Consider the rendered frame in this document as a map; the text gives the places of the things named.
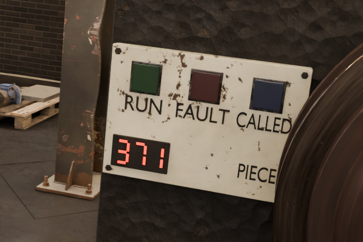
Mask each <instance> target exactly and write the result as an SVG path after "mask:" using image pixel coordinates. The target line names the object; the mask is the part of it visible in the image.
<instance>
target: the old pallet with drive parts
mask: <svg viewBox="0 0 363 242"><path fill-rule="evenodd" d="M25 88H28V87H21V88H20V89H25ZM58 102H59V97H56V98H54V99H52V100H49V101H47V102H44V103H43V102H36V101H31V100H24V99H22V103H20V105H18V104H17V105H16V104H13V103H7V104H4V105H1V106H0V108H1V109H0V120H3V119H6V118H8V117H14V118H15V129H21V130H25V129H27V128H29V127H31V126H33V125H35V124H37V123H39V122H41V121H43V120H45V119H47V118H49V117H52V116H54V115H55V114H57V113H58V112H59V107H57V108H55V104H56V103H58ZM39 110H40V115H39V116H38V117H35V118H33V119H31V117H32V115H31V114H33V113H35V112H37V111H39Z"/></svg>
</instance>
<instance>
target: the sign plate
mask: <svg viewBox="0 0 363 242"><path fill-rule="evenodd" d="M134 63H137V64H145V65H153V66H159V67H160V72H159V82H158V93H148V92H141V91H134V90H131V83H132V71H133V64H134ZM194 71H196V72H204V73H212V74H217V75H221V76H220V85H219V93H218V101H217V103H215V102H208V101H204V100H196V99H190V93H191V84H192V75H193V72H194ZM312 74H313V69H312V68H310V67H305V66H297V65H288V64H280V63H272V62H264V61H259V60H251V59H242V58H234V57H226V56H218V55H209V54H204V53H196V52H188V51H180V50H172V49H163V48H155V47H150V46H142V45H134V44H125V43H113V47H112V61H111V73H110V87H109V100H108V107H107V121H106V134H105V147H104V160H103V172H105V173H111V174H117V175H121V176H127V177H132V178H138V179H145V180H150V181H154V182H160V183H166V184H172V185H178V186H183V187H190V188H193V189H200V190H205V191H211V192H217V193H223V194H229V195H233V196H238V197H245V198H251V199H256V200H262V201H268V202H272V203H273V202H274V196H275V185H276V180H277V173H278V167H279V163H280V158H281V154H282V152H283V148H284V146H285V143H286V139H287V137H288V134H289V132H290V130H291V128H292V126H293V123H294V121H295V119H296V118H297V116H298V114H299V112H300V110H301V109H302V107H303V106H304V104H305V103H306V101H307V100H308V98H309V94H310V87H311V80H312ZM255 80H264V81H269V82H276V83H284V90H283V97H282V101H281V109H280V112H278V111H271V110H263V109H256V108H252V100H253V93H254V85H255ZM120 139H122V140H127V143H130V148H129V151H126V150H127V143H123V142H119V140H120ZM136 142H139V143H145V144H144V146H147V149H146V154H144V146H142V145H136ZM162 149H164V157H161V151H162ZM118 150H123V151H126V153H120V152H118ZM126 154H129V160H128V162H126ZM143 157H146V160H145V165H143ZM118 160H120V161H124V162H125V164H121V163H117V162H118ZM160 160H163V167H162V168H160Z"/></svg>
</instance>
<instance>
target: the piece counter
mask: <svg viewBox="0 0 363 242"><path fill-rule="evenodd" d="M119 142H123V143H127V140H122V139H120V140H119ZM144 144H145V143H139V142H136V145H142V146H144ZM129 148H130V143H127V150H126V151H129ZM146 149H147V146H144V154H146ZM126 151H123V150H118V152H120V153H126ZM161 157H164V149H162V151H161ZM128 160H129V154H126V162H128ZM145 160H146V157H143V165H145ZM117 163H121V164H125V162H124V161H120V160H118V162H117ZM162 167H163V160H160V168H162Z"/></svg>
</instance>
